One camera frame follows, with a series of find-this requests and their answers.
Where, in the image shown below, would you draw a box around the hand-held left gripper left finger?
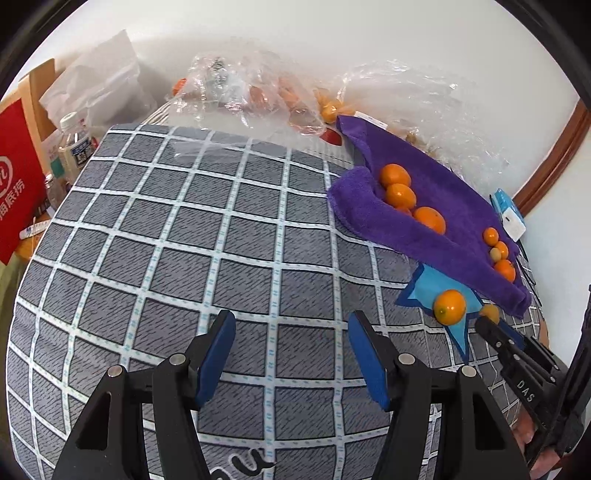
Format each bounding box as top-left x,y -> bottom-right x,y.
51,309 -> 237,480

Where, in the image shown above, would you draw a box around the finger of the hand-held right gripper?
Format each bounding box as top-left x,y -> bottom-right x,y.
498,320 -> 562,382
475,317 -> 523,371

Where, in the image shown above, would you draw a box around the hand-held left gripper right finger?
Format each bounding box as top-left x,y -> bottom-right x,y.
348,311 -> 532,480

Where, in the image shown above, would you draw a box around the orange mandarin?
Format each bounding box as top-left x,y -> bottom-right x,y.
413,207 -> 447,235
433,289 -> 467,325
379,164 -> 412,188
384,184 -> 417,208

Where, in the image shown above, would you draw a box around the person's right hand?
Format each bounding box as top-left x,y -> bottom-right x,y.
512,408 -> 563,480

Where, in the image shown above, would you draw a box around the white and blue charger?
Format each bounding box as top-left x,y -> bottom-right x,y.
489,188 -> 527,242

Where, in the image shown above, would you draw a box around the grey checked blanket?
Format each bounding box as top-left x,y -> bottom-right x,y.
4,123 -> 555,480

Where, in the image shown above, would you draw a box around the purple towel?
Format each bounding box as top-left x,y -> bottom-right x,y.
327,114 -> 533,318

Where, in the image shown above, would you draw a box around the clear plastic bag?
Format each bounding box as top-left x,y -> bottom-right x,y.
402,117 -> 511,188
164,51 -> 325,138
323,59 -> 511,186

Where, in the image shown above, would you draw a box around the striped fruit print mat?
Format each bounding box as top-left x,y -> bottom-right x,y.
139,98 -> 366,168

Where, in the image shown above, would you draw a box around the pile of bagged walnuts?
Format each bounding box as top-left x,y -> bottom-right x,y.
401,128 -> 441,158

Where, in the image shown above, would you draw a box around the clear plastic bottle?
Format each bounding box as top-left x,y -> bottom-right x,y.
57,113 -> 100,182
42,133 -> 71,209

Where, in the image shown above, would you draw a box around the pile of bagged kumquats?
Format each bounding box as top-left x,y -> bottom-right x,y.
313,88 -> 357,124

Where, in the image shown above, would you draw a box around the red bag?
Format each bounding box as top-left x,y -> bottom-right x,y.
0,99 -> 48,267

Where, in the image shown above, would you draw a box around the white plastic bag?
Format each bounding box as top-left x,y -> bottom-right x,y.
39,29 -> 158,136

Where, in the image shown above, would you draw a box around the brown cardboard box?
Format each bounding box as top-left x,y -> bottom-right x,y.
2,57 -> 57,140

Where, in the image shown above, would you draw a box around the black cables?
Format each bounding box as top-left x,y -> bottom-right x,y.
516,239 -> 544,306

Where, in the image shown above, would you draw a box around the brown wooden door frame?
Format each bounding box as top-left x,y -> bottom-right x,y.
512,98 -> 591,219

